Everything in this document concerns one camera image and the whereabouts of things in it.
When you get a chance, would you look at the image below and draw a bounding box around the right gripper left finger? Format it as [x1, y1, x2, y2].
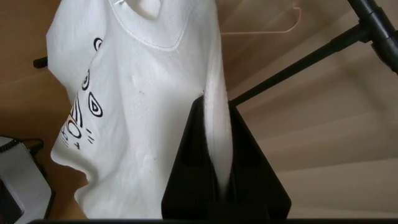
[161, 95, 219, 219]

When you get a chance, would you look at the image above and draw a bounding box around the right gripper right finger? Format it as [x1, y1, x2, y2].
[229, 101, 292, 219]

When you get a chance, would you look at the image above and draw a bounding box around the white printed t-shirt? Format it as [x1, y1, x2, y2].
[45, 0, 234, 220]

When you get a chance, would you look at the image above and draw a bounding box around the pink clothes hanger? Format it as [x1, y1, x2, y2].
[220, 2, 302, 35]

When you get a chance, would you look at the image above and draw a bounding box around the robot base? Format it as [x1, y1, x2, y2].
[0, 136, 55, 224]

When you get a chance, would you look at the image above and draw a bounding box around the black clothes rack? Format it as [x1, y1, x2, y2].
[33, 0, 398, 107]

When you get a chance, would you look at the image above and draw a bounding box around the beige curtain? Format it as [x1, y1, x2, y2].
[216, 0, 398, 218]

